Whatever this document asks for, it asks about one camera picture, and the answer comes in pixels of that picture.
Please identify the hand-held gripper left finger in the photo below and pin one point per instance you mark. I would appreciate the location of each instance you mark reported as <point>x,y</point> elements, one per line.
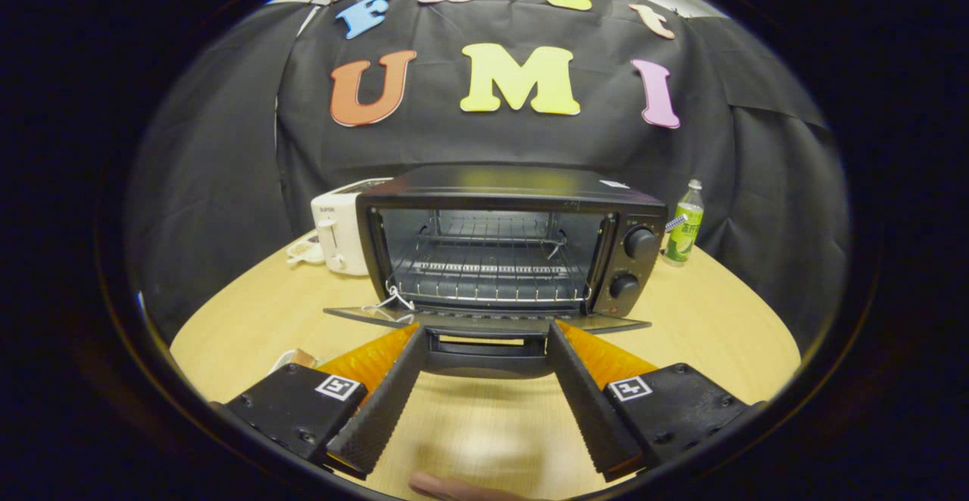
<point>382,410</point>

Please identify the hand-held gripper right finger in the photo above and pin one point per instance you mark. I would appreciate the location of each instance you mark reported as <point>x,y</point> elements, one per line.
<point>590,410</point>

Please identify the toasted bread sandwich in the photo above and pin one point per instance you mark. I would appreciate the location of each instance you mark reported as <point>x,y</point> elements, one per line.
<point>305,357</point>

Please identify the black toaster oven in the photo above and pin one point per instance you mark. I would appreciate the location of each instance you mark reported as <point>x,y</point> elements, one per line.
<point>636,274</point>

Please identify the white pop-up toaster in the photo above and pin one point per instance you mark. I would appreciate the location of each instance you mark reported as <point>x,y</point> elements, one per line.
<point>337,228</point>

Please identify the white plate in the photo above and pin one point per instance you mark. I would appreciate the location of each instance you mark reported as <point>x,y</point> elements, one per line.
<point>281,362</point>

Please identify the green label plastic bottle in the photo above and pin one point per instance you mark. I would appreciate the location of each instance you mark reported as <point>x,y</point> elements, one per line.
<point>685,236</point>

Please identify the black backdrop cloth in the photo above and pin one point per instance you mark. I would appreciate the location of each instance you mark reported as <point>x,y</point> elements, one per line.
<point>227,145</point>

